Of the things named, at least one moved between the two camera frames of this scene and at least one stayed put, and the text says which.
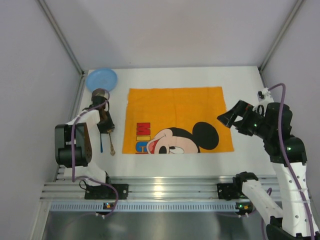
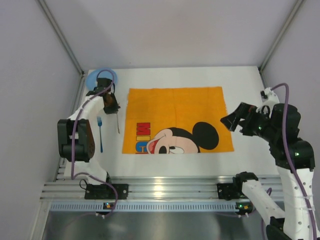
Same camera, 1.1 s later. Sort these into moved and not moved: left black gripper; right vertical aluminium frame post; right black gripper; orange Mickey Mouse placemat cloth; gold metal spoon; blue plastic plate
Moved: left black gripper; gold metal spoon
Not moved: blue plastic plate; right vertical aluminium frame post; orange Mickey Mouse placemat cloth; right black gripper
